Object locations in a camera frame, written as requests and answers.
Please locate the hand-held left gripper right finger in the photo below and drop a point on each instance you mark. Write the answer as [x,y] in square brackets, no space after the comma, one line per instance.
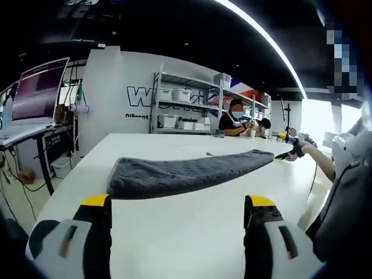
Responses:
[258,241]

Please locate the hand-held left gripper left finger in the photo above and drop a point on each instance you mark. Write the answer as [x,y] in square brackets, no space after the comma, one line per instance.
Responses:
[98,238]

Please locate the grey towel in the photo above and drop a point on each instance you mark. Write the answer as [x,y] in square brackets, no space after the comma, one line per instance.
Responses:
[180,174]

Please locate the person's right hand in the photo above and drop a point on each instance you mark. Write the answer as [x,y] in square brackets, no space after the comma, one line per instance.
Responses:
[291,158]

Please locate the black wristband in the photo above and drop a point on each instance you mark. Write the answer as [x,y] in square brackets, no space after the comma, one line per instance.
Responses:
[299,148]

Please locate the black tripod stand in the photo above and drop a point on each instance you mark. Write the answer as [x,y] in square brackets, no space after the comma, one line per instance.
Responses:
[287,122]

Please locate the small grey box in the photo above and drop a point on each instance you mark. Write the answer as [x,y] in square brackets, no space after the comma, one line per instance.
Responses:
[220,133]

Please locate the white plastic bin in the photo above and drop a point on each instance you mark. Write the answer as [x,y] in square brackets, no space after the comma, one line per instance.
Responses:
[62,168]

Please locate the white table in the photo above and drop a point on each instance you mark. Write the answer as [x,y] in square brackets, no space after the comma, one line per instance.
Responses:
[180,232]

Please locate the black cabinet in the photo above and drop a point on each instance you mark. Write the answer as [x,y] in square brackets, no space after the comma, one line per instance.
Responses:
[58,142]

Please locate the ceiling light strip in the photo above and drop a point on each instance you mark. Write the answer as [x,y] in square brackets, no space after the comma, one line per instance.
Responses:
[276,49]

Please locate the metal shelving rack with bins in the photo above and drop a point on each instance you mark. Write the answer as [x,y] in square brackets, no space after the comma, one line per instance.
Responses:
[183,94]

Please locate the white desk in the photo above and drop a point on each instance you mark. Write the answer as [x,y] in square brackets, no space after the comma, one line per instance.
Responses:
[26,132]

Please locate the cardboard box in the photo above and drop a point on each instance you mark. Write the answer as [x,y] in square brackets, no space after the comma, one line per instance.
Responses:
[62,113]

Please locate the pink roll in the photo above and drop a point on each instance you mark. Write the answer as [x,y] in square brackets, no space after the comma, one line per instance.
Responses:
[81,109]

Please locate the green hanging cloth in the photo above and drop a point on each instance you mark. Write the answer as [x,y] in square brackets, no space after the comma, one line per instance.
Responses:
[80,93]

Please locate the computer monitor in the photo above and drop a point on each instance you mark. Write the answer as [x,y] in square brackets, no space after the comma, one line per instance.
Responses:
[37,93]

